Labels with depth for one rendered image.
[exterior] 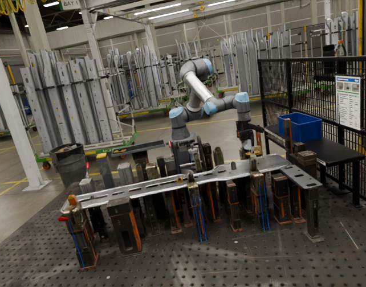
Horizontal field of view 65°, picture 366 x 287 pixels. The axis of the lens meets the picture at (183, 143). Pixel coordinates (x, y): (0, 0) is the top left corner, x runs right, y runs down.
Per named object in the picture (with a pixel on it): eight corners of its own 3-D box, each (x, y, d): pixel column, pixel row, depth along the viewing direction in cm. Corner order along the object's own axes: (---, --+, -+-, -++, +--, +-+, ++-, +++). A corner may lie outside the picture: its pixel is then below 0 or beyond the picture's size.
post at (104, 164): (111, 216, 207) (95, 160, 195) (113, 211, 214) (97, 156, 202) (122, 214, 208) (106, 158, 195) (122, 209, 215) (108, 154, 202)
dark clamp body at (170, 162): (173, 215, 194) (162, 163, 183) (171, 205, 207) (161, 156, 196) (188, 212, 195) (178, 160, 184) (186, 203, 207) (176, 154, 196)
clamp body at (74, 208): (77, 274, 153) (57, 216, 143) (84, 257, 168) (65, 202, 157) (97, 270, 154) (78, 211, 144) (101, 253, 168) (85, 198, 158)
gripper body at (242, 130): (237, 138, 174) (234, 119, 171) (250, 135, 175) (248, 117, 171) (240, 142, 167) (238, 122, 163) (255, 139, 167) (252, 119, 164)
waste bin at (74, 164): (55, 199, 432) (40, 155, 411) (74, 183, 482) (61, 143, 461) (84, 197, 421) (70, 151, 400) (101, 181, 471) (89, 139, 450)
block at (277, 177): (278, 226, 162) (274, 182, 154) (270, 216, 172) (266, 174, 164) (295, 223, 162) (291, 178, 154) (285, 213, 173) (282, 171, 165)
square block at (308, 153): (306, 212, 170) (303, 156, 159) (300, 206, 177) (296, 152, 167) (319, 209, 170) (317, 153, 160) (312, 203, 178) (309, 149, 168)
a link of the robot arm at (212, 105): (173, 61, 188) (211, 105, 160) (188, 58, 192) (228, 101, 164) (172, 76, 197) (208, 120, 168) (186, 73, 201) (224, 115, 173)
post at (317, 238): (313, 244, 144) (310, 192, 135) (302, 231, 154) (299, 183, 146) (325, 241, 144) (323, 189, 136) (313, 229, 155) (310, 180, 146)
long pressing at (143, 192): (56, 217, 158) (55, 214, 158) (67, 199, 180) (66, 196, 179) (295, 166, 166) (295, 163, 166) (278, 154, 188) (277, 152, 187)
